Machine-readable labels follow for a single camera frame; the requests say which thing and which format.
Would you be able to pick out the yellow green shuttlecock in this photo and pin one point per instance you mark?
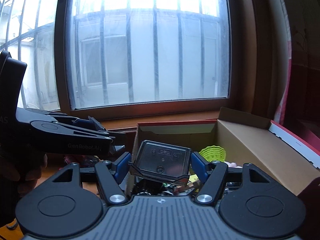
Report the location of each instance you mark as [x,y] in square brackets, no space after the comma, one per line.
[213,153]

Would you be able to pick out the smoky plastic case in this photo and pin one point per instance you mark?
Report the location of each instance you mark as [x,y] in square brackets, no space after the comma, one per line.
[162,162]

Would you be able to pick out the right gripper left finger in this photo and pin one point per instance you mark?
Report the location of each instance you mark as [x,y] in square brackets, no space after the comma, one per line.
[109,176]

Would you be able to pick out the red cardboard box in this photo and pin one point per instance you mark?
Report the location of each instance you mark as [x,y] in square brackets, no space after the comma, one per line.
[246,138]

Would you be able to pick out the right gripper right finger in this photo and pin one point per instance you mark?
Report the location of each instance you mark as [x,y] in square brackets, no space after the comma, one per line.
[213,177]

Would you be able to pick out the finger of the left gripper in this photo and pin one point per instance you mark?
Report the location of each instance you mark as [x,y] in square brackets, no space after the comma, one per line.
[90,123]

